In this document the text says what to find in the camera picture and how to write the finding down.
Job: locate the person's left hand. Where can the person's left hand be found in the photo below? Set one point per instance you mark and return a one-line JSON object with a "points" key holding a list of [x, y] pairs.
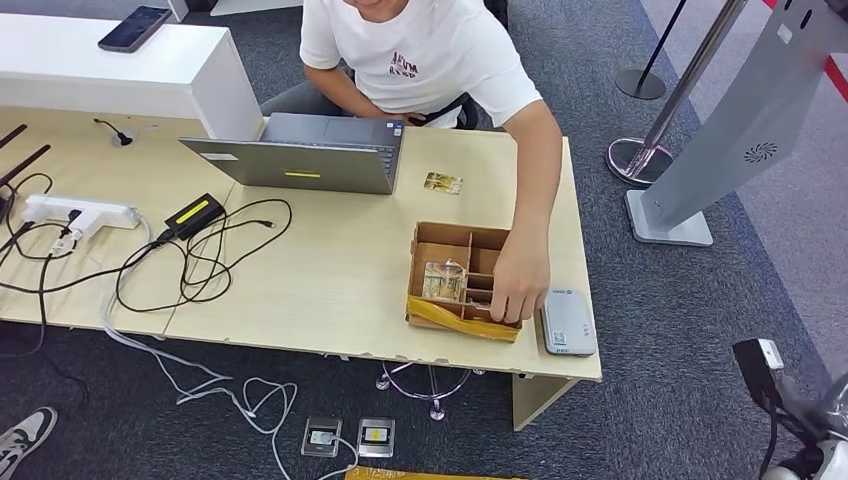
{"points": [[523, 278]]}

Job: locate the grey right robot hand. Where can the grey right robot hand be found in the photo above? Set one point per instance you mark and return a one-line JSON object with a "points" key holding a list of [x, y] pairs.
{"points": [[831, 411]]}

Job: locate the person's right hand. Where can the person's right hand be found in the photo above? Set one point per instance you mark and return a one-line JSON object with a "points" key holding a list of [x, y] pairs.
{"points": [[405, 118]]}

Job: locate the picture printed ID card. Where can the picture printed ID card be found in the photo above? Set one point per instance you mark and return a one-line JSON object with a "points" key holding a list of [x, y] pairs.
{"points": [[444, 183]]}

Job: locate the person's left forearm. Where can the person's left forearm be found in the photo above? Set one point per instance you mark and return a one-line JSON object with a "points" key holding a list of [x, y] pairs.
{"points": [[536, 179]]}

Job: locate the person's right forearm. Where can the person's right forearm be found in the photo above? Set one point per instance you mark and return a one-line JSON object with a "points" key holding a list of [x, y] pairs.
{"points": [[338, 89]]}

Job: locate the person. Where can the person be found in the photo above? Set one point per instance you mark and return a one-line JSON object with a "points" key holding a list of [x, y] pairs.
{"points": [[424, 66]]}

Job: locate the grey card reader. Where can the grey card reader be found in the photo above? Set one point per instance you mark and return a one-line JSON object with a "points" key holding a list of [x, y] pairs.
{"points": [[568, 324]]}

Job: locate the clear holder with key cards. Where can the clear holder with key cards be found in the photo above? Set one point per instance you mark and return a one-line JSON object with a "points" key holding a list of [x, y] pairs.
{"points": [[444, 281]]}

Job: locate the cardboard divider box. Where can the cardboard divider box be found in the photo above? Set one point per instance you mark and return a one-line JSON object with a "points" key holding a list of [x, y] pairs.
{"points": [[440, 238]]}

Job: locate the grey laptop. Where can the grey laptop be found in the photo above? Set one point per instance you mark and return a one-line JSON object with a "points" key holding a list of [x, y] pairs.
{"points": [[298, 162]]}

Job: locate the chrome stool base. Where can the chrome stool base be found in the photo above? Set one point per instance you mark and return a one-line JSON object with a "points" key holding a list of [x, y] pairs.
{"points": [[436, 415]]}

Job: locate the white furniture base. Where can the white furniture base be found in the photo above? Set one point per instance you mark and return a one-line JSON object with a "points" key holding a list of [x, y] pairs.
{"points": [[252, 5]]}

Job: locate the floor socket with yellow label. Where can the floor socket with yellow label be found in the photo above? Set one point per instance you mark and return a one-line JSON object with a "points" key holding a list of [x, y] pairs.
{"points": [[376, 437]]}

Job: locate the yellow floor tape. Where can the yellow floor tape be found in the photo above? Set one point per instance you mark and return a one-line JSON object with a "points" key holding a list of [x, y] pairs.
{"points": [[411, 474]]}

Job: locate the black power adapter yellow label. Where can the black power adapter yellow label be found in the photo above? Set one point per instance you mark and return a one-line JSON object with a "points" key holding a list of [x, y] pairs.
{"points": [[193, 216]]}

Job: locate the floor socket with white plug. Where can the floor socket with white plug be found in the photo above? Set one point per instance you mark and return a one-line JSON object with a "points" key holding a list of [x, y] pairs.
{"points": [[321, 438]]}

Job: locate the grey slanted kiosk stand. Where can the grey slanted kiosk stand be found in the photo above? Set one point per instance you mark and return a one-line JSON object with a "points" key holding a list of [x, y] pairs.
{"points": [[742, 112]]}

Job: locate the dark smartphone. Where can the dark smartphone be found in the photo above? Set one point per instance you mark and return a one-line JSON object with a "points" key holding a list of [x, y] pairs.
{"points": [[134, 28]]}

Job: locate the white power strip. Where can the white power strip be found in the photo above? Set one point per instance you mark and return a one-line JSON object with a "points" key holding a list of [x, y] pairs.
{"points": [[99, 212]]}

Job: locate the red barrier belt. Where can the red barrier belt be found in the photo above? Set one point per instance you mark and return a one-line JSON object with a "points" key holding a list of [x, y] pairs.
{"points": [[836, 79]]}

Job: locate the white plug adapter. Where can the white plug adapter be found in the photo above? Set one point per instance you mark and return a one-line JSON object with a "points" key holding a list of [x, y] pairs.
{"points": [[73, 232]]}

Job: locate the black antenna rod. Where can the black antenna rod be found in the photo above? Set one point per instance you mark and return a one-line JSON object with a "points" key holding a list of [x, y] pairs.
{"points": [[12, 136], [26, 164]]}

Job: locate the grey white sneaker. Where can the grey white sneaker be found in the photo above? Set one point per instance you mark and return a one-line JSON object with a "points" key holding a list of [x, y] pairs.
{"points": [[23, 440]]}

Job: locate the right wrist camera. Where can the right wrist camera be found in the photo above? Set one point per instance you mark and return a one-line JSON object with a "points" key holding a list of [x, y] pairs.
{"points": [[752, 371]]}

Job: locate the chrome stanchion post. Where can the chrome stanchion post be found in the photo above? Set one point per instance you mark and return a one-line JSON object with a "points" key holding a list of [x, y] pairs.
{"points": [[637, 162]]}

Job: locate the black stanchion post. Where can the black stanchion post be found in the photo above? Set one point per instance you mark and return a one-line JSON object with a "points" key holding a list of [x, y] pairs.
{"points": [[640, 84]]}

